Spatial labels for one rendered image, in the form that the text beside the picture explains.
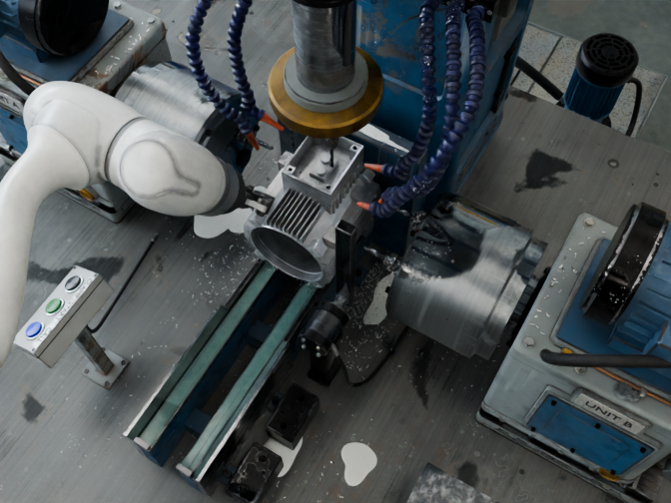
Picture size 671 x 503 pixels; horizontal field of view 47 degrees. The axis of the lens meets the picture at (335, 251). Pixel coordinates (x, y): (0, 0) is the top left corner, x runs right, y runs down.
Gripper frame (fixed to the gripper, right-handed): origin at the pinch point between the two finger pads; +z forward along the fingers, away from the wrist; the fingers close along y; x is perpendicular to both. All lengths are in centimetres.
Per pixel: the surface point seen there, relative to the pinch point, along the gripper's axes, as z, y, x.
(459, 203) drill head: 4.8, -30.6, -14.7
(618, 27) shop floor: 195, -30, -114
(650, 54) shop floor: 191, -46, -107
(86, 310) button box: -10.1, 16.3, 29.6
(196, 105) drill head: 0.0, 19.3, -10.1
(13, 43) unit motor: -6, 55, -6
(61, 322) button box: -14.1, 17.2, 32.2
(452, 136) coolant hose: -22.2, -29.4, -21.2
